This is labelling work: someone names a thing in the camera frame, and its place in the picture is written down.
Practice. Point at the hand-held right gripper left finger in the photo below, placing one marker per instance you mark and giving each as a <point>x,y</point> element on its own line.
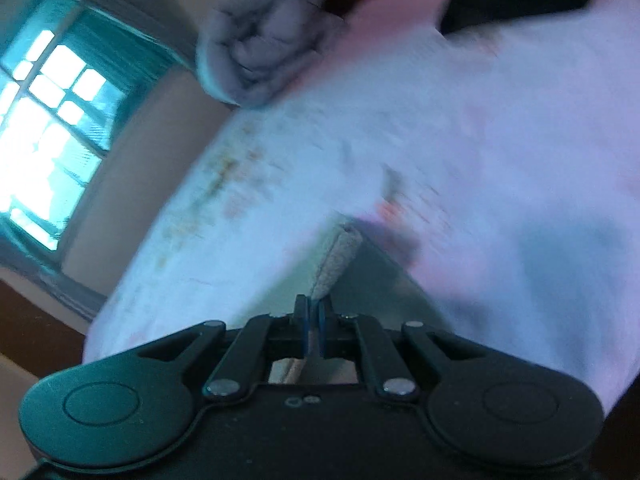
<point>301,327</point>

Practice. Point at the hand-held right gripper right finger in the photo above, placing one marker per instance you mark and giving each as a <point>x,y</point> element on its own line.
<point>325,327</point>

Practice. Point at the beige towel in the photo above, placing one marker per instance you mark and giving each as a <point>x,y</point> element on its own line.
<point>336,260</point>

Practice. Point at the pink floral bed sheet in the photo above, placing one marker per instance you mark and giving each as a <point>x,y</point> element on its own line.
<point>475,135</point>

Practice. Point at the dark wooden furniture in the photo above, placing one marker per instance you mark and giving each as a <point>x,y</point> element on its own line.
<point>35,320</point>

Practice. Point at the grey folded blanket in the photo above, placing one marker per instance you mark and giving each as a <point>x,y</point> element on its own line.
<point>265,35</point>

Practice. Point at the window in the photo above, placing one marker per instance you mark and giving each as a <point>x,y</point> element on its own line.
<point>55,125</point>

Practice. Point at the grey curtain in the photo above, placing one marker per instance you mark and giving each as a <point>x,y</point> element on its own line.
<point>130,15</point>

